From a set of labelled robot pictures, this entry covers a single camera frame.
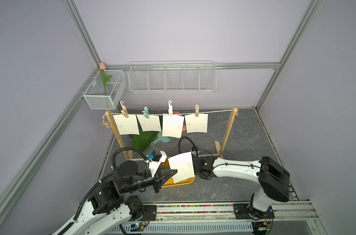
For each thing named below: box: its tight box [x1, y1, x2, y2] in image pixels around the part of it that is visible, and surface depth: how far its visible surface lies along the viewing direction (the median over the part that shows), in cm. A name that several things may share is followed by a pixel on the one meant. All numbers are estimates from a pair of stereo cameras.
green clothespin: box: [141, 106, 150, 119], surface depth 60 cm
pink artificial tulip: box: [99, 62, 113, 96], surface depth 92 cm
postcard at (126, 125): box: [112, 114, 140, 136], surface depth 65 cm
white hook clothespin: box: [168, 99, 173, 118], surface depth 60 cm
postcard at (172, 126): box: [162, 114, 185, 139], surface depth 65 cm
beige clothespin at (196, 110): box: [195, 104, 200, 118], surface depth 59 cm
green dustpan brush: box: [149, 131, 171, 147], surface depth 104 cm
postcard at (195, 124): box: [184, 113, 209, 134], surface depth 66 cm
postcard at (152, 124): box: [136, 114, 162, 132], surface depth 65 cm
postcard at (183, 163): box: [167, 151, 196, 184], surface depth 58 cm
